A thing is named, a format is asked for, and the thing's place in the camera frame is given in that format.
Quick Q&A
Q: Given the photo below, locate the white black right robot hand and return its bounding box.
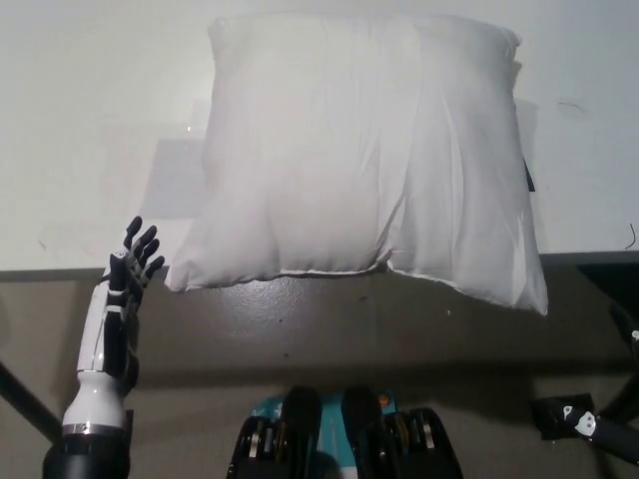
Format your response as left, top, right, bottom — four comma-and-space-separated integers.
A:
561, 302, 639, 465

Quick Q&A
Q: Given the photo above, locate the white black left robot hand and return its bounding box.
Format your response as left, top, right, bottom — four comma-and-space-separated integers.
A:
62, 217, 167, 429

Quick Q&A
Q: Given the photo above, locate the white square pillow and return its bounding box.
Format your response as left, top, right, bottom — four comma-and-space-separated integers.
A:
167, 12, 550, 316

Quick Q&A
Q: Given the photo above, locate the black slanted table leg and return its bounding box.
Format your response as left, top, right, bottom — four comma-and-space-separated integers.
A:
596, 368, 639, 418
0, 356, 65, 446

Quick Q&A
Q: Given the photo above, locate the clear plastic sheet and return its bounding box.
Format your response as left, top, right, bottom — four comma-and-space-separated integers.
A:
140, 138, 211, 221

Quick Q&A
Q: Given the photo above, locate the teal box with orange button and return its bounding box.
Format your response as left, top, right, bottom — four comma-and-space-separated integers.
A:
249, 388, 400, 479

